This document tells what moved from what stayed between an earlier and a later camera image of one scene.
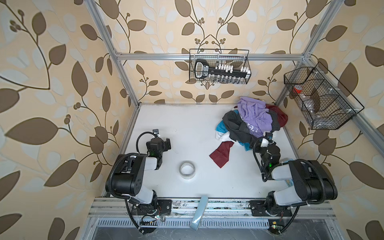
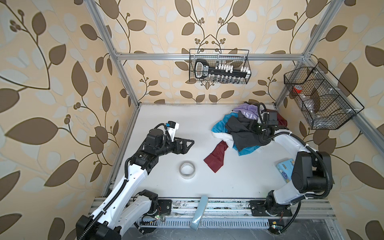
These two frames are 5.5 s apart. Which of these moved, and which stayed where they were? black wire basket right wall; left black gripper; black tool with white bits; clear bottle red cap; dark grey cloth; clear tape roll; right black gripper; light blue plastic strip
Moved: left black gripper; dark grey cloth; right black gripper
Stayed: black wire basket right wall; clear bottle red cap; clear tape roll; light blue plastic strip; black tool with white bits
